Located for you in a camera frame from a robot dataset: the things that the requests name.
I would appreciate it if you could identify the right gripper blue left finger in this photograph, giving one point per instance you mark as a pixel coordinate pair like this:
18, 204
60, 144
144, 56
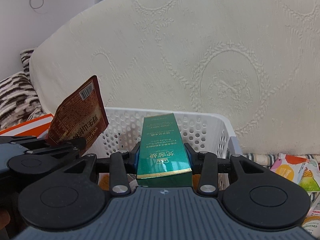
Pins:
122, 164

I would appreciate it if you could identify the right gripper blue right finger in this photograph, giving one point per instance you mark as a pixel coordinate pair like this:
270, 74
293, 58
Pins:
205, 165

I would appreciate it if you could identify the brown plush toy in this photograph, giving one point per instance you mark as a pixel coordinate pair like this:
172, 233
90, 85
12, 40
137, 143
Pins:
104, 181

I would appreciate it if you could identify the green carton box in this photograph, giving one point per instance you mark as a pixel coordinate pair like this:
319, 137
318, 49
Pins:
163, 160

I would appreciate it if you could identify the red walnut snack bag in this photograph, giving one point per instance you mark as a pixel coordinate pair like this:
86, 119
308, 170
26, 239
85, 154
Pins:
80, 116

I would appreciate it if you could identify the white perforated plastic basket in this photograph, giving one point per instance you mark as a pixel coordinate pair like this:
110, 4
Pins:
204, 132

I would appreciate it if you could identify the orange white box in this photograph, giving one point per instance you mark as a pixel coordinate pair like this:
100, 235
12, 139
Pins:
37, 127

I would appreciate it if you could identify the zebra striped pillow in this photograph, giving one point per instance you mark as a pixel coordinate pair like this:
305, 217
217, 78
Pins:
19, 101

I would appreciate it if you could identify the colourful fruit snack pouch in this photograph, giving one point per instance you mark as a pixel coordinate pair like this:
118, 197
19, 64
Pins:
299, 170

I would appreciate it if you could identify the large cream embossed cushion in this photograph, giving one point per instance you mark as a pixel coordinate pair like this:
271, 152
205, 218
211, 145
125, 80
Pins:
254, 61

